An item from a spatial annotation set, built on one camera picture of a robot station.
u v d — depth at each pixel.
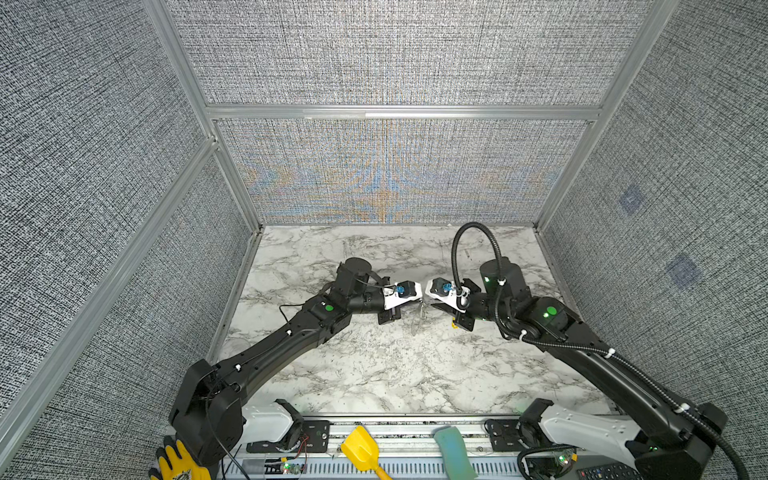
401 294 0.60
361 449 0.71
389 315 0.64
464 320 0.61
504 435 0.73
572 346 0.44
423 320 0.92
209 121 0.88
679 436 0.38
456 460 0.70
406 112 0.88
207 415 0.40
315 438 0.73
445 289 0.57
